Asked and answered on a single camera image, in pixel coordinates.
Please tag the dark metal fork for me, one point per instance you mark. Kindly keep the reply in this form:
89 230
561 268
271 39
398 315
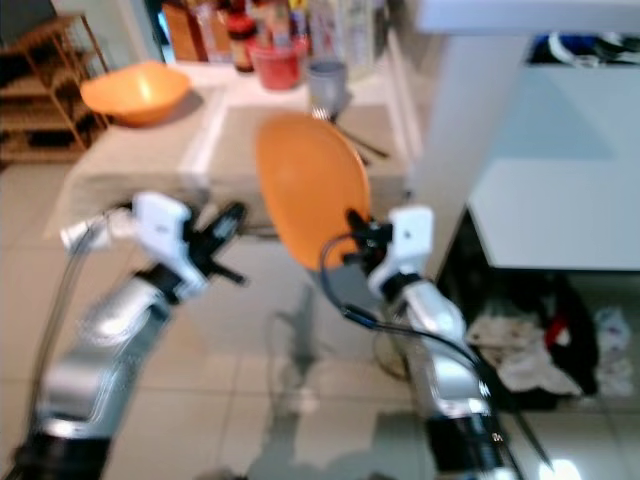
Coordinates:
355 140

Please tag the dark grey appliance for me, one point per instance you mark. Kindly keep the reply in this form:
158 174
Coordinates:
25 15

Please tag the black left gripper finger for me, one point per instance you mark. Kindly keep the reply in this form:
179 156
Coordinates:
228 272
230 219

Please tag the clear glass bottle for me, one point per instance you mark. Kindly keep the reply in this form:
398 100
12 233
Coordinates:
340 28

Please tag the red plastic cup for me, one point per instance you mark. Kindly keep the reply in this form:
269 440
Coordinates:
275 65

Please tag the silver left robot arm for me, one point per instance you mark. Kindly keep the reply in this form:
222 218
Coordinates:
105 350

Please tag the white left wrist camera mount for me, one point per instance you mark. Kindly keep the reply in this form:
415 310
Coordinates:
160 225

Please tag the black laundry bag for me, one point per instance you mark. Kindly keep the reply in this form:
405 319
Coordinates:
575 295

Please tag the brown wooden box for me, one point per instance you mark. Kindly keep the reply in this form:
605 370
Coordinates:
185 32

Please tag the wooden slatted shelf rack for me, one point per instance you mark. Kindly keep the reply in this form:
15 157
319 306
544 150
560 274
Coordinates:
45 100

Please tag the white crumpled clothes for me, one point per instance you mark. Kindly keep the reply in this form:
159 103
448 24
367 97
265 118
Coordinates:
520 350

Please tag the white counter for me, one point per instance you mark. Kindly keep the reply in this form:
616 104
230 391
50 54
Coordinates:
540 150

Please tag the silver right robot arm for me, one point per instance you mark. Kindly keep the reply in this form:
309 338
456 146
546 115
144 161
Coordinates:
445 350

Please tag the orange plastic bowl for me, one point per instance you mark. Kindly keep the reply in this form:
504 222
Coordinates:
135 92

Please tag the grey cup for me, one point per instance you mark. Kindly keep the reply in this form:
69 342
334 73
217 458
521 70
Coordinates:
328 85

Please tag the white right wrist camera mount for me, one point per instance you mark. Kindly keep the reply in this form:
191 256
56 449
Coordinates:
408 240

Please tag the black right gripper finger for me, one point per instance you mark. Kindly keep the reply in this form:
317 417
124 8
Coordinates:
357 219

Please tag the blue cloth heap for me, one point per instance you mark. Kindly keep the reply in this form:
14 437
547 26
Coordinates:
585 48

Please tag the dark sauce bottle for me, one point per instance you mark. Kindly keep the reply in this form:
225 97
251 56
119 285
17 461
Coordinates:
241 42

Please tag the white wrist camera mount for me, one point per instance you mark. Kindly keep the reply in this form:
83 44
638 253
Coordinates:
408 240
160 225

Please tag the orange plastic plate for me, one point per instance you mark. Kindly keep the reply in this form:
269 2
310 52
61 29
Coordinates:
305 190

